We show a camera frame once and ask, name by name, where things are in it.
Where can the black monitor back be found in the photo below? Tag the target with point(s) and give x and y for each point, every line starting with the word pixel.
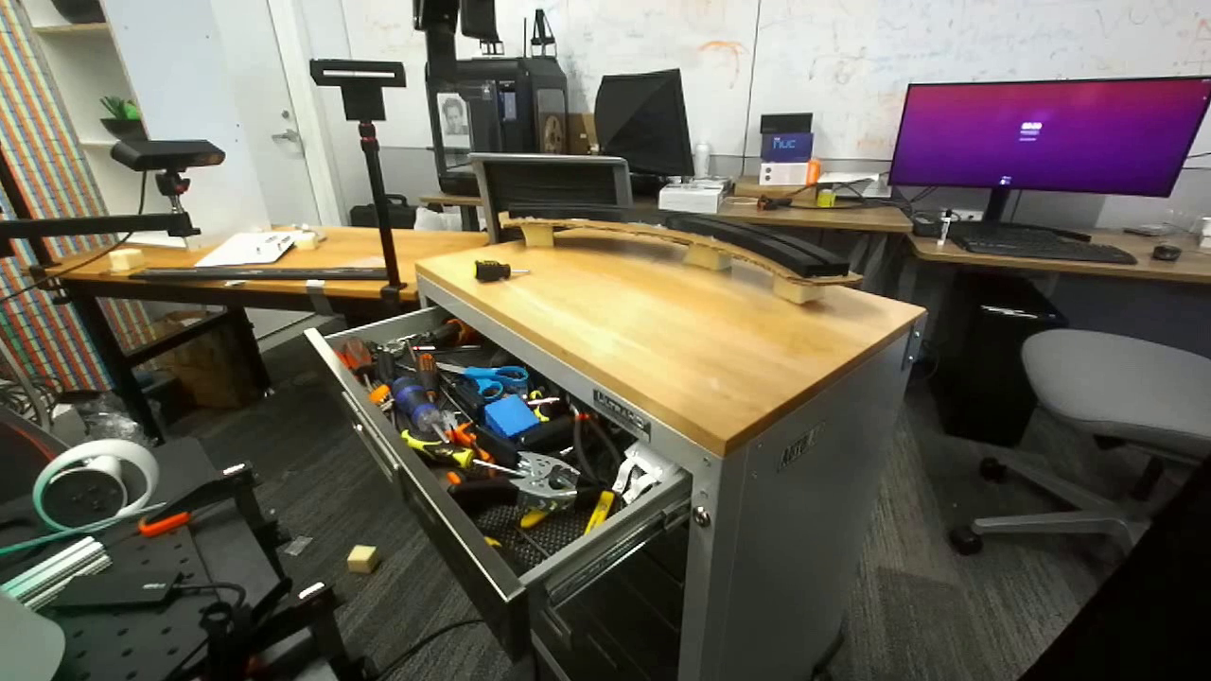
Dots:
pixel 646 124

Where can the grey tool cabinet wooden top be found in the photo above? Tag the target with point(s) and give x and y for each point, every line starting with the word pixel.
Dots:
pixel 778 416

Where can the yellow handled tool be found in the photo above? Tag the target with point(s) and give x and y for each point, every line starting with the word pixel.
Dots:
pixel 601 508

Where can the black perforated board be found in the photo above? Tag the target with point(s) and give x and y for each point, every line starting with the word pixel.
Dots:
pixel 162 639

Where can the black computer tower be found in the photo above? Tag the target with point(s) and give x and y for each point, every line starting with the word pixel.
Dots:
pixel 982 387

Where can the purple screen computer monitor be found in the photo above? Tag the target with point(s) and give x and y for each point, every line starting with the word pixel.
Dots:
pixel 1048 133

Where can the small wooden block on floor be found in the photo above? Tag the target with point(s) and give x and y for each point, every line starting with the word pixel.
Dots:
pixel 362 559

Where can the white tape roll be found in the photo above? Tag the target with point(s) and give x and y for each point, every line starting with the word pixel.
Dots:
pixel 94 482

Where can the black camera on tripod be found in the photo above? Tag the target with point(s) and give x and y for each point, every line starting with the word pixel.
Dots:
pixel 362 92

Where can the curved wooden track piece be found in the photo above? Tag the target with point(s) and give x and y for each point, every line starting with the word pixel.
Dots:
pixel 696 253

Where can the long wooden desk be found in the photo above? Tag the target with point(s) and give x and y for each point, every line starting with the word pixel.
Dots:
pixel 349 263

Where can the grey office chair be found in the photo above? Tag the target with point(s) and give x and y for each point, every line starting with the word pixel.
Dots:
pixel 1119 390

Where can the blue white box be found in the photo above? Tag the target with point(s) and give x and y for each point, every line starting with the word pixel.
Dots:
pixel 784 150

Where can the black camera on left stand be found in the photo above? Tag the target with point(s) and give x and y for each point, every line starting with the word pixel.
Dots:
pixel 166 162

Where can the silver clamp tool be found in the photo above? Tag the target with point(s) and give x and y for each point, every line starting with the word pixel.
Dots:
pixel 547 480

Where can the grey tool drawer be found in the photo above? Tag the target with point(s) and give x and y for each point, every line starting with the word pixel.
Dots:
pixel 547 587

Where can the blue plastic box in drawer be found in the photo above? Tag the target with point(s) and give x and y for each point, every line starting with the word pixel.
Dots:
pixel 509 418

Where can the grey empty monitor frame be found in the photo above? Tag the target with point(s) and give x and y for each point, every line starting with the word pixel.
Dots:
pixel 536 180

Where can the orange handled tool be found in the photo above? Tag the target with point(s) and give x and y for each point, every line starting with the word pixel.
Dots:
pixel 162 523

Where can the black keyboard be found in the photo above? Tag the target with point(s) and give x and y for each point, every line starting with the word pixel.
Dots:
pixel 1035 245

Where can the white papers on desk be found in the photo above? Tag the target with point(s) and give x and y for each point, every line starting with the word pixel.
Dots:
pixel 254 247

